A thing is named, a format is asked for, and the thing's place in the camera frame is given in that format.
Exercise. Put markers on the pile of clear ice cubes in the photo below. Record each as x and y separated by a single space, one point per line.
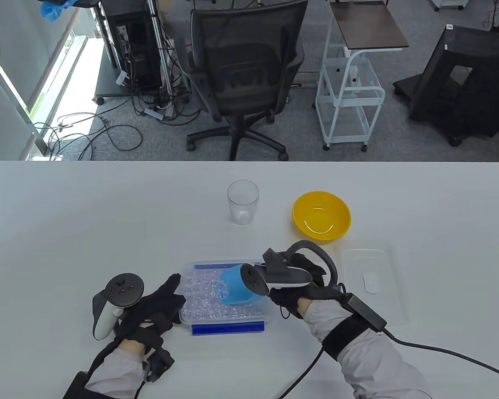
199 299

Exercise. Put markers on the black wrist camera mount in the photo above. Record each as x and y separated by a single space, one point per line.
162 363

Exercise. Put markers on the person's left forearm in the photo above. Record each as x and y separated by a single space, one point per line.
116 370

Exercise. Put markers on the clear plastic shaker cup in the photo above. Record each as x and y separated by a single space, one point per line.
243 216

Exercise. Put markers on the blue plastic cloth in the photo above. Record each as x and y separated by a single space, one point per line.
52 9

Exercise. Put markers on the white cart with brown top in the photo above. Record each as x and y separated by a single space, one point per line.
372 25

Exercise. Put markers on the person's right hand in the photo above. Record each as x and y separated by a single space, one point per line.
289 299

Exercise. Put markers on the person's right forearm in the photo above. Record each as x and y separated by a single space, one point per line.
370 365

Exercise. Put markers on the white power adapter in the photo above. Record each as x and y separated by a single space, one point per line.
154 114

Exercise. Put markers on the clear container lid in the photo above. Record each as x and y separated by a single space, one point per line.
372 282

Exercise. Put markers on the light blue plastic scoop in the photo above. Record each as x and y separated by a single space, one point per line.
233 286

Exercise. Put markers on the person's left hand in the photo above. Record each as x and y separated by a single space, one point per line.
158 311

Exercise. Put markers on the black computer tower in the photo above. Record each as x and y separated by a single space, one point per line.
135 41

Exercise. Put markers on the silver aluminium frame post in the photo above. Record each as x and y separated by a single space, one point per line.
160 50

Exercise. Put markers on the black rolling stand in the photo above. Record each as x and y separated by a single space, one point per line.
490 54

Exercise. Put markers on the black armband battery pack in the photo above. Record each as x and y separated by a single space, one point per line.
77 386
345 336

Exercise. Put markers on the grey wheeled platform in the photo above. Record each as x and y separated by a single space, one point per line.
108 79

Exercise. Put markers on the small white cart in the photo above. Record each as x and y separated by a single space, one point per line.
449 3

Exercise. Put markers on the black and white controller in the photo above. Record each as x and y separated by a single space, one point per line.
124 286
253 280

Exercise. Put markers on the clear container with blue clips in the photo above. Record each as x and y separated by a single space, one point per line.
228 329

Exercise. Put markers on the black mesh office chair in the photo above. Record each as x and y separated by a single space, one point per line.
245 54

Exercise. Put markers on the yellow plastic bowl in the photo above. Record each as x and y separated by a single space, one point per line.
322 216

